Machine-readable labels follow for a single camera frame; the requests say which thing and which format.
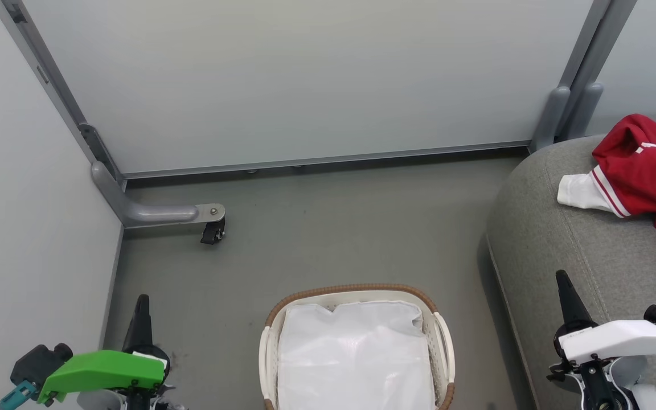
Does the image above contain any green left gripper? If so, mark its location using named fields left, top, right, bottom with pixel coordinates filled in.
left=38, top=294, right=172, bottom=406

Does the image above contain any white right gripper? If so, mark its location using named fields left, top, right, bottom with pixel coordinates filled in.
left=553, top=270, right=656, bottom=365

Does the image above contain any red jacket with white stripes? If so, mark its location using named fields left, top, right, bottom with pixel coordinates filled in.
left=557, top=114, right=656, bottom=231

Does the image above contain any white woven-rim laundry basket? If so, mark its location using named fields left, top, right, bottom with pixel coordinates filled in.
left=258, top=284, right=456, bottom=410

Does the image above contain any white basket liner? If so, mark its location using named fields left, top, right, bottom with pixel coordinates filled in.
left=278, top=301, right=437, bottom=410

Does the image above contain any grey fabric sofa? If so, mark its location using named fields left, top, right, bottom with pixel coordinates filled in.
left=485, top=128, right=656, bottom=410

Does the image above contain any grey partition foot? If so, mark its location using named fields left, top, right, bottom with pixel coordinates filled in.
left=91, top=161, right=227, bottom=229

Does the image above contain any black caster wheel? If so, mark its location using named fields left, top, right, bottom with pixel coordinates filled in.
left=200, top=219, right=227, bottom=246

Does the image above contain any teal left cable connector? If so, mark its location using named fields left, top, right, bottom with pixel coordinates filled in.
left=0, top=380, right=39, bottom=410

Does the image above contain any grey double partition post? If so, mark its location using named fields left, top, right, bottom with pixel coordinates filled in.
left=529, top=0, right=637, bottom=153

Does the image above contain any grey partition bottom rail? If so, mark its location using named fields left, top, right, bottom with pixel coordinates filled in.
left=120, top=140, right=532, bottom=181

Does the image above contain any grey partition post with hinge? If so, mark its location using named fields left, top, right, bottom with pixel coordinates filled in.
left=0, top=0, right=128, bottom=190

